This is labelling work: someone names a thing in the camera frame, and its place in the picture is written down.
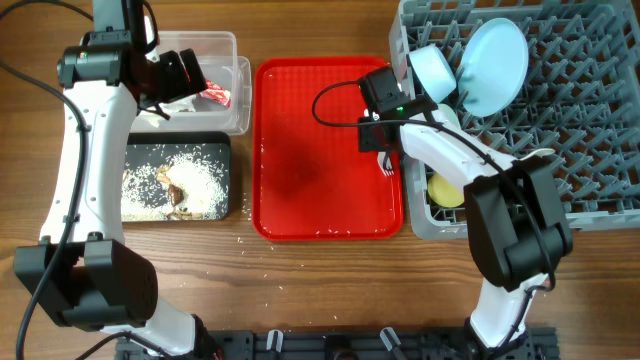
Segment white plastic fork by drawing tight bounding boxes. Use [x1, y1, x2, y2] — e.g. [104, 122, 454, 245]
[377, 152, 394, 176]

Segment red snack wrapper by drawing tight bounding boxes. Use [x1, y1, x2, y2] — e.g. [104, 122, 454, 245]
[198, 80, 231, 108]

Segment mint green bowl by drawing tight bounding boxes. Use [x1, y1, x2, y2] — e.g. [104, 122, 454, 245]
[438, 103, 461, 129]

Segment yellow plastic cup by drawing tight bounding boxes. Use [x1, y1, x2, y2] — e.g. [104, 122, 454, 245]
[427, 174, 464, 208]

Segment light blue bowl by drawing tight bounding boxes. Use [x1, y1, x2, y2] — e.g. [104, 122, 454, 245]
[409, 45, 457, 103]

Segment rice and food leftovers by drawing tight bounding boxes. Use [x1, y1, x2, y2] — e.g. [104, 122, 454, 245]
[121, 144, 230, 222]

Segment light blue plate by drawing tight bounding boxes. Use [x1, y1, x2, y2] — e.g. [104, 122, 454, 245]
[458, 18, 529, 117]

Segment white plastic spoon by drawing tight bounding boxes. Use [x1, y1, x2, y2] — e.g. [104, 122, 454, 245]
[521, 148, 555, 161]

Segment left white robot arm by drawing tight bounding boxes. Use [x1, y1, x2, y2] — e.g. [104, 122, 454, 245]
[14, 1, 220, 359]

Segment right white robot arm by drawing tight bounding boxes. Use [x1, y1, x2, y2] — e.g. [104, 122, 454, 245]
[356, 67, 573, 358]

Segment clear plastic waste bin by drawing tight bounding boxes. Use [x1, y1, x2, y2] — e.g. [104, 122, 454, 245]
[131, 31, 252, 135]

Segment black food waste tray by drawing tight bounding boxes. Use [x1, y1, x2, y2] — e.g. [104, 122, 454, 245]
[121, 131, 234, 223]

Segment grey dishwasher rack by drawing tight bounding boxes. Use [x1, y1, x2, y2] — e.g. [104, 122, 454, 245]
[389, 0, 639, 231]

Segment red serving tray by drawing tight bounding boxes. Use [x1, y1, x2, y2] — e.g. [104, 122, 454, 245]
[251, 56, 404, 242]

